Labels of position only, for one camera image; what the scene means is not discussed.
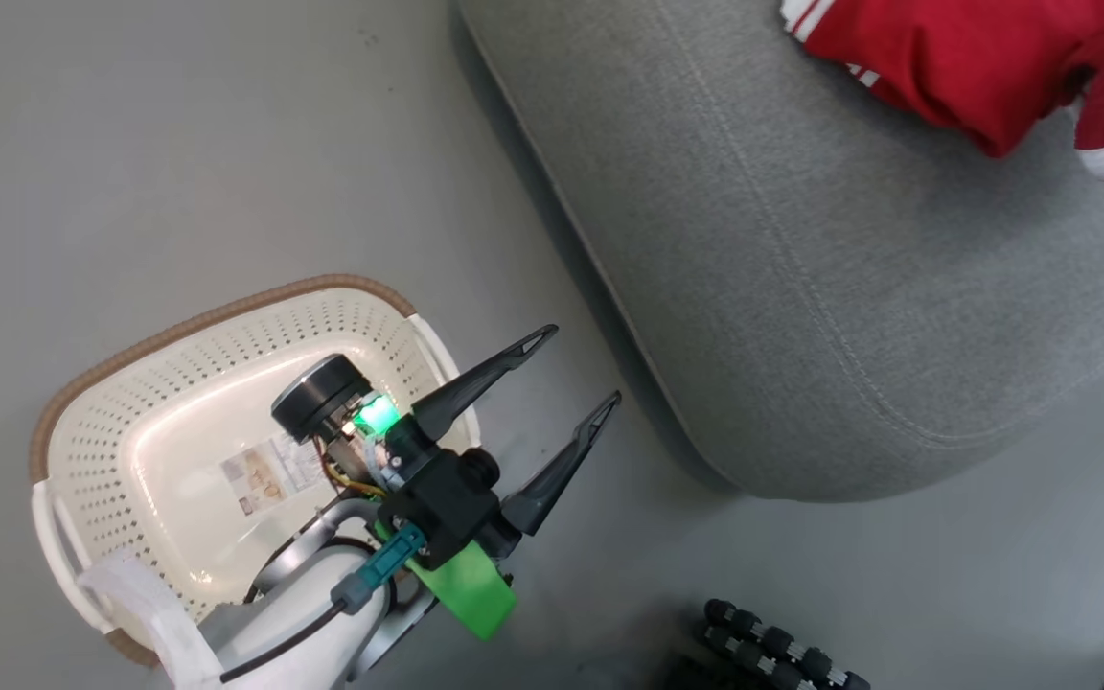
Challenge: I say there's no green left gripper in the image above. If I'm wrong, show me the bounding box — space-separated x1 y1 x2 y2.
370 324 624 641

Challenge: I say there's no red and white garment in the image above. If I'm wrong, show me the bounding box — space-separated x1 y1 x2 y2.
779 0 1104 194

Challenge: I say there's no grey fabric sofa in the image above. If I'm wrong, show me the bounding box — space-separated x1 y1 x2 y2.
456 0 1104 502

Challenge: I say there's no paper label sticker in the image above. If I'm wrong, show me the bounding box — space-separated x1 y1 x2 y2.
220 431 329 518

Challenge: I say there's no cream perforated laundry basket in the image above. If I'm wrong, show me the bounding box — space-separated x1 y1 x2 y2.
29 274 482 670

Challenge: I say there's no teal left camera connector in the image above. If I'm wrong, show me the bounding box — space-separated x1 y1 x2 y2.
331 524 427 616

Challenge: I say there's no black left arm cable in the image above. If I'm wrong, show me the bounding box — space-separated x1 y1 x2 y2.
217 598 354 684

